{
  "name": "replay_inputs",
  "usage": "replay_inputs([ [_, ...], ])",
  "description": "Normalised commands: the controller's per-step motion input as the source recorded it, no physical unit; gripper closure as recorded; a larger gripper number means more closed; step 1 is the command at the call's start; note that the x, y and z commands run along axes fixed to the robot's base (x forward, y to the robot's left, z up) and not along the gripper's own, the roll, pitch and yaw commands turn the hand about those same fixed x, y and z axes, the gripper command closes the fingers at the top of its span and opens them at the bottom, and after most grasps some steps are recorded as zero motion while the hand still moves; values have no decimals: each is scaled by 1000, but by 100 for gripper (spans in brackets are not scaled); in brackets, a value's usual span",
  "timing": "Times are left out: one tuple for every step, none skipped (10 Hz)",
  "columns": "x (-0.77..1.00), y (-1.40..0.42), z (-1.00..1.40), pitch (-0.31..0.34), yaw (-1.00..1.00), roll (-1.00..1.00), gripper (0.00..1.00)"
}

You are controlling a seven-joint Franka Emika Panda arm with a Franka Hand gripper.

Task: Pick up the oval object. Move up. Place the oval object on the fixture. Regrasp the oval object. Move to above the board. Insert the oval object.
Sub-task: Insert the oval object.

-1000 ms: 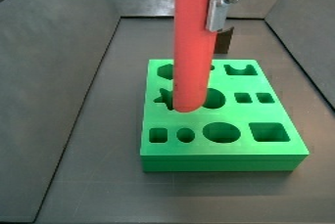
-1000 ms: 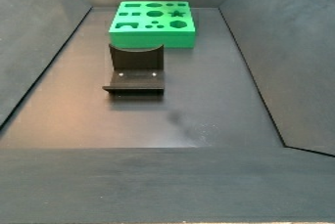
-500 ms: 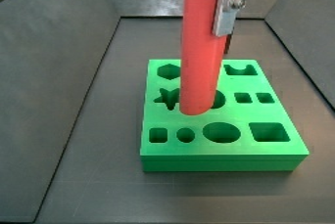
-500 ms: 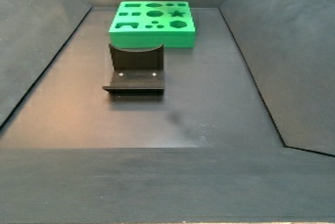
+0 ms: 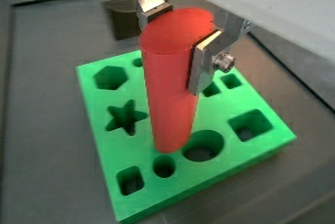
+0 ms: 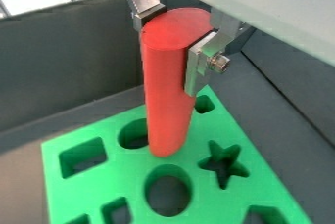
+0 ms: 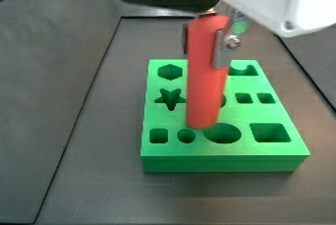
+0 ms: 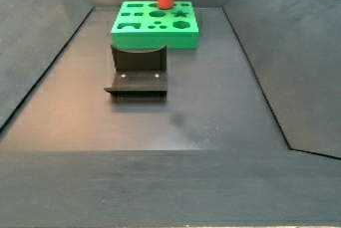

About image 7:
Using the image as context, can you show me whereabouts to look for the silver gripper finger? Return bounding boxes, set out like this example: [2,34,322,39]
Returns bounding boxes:
[210,7,249,70]
[194,10,216,19]

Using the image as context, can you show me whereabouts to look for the red oval cylinder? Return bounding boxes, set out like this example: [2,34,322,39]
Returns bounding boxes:
[186,15,229,129]

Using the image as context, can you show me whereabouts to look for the black curved fixture block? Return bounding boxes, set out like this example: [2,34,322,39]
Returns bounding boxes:
[182,24,189,54]

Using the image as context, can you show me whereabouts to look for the green shape sorter board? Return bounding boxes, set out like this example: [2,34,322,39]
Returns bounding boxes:
[140,59,309,173]

